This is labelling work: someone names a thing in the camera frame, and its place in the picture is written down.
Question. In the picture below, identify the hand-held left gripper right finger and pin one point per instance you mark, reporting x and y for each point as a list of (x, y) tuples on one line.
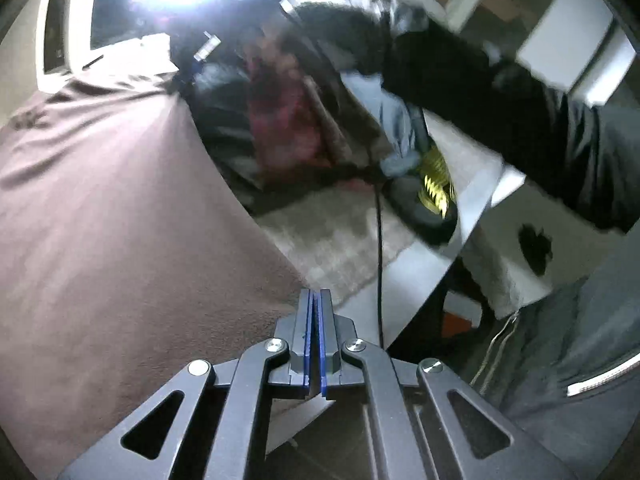
[(322, 340)]

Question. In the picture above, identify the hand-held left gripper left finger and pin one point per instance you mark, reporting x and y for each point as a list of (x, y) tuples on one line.
[(307, 340)]

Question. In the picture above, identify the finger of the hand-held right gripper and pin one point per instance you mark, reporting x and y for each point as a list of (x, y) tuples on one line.
[(205, 52)]

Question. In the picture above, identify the brown fleece sweatshirt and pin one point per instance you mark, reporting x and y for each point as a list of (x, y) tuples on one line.
[(125, 210)]

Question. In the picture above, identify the person's right forearm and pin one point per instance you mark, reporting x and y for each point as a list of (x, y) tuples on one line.
[(500, 95)]

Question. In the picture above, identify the plaid woven mat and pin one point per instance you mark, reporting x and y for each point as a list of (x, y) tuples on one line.
[(325, 245)]

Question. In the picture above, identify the maroon garment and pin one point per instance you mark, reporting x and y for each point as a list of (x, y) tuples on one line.
[(280, 125)]

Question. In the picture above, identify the person's grey hoodie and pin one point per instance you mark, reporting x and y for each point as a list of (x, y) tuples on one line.
[(565, 350)]

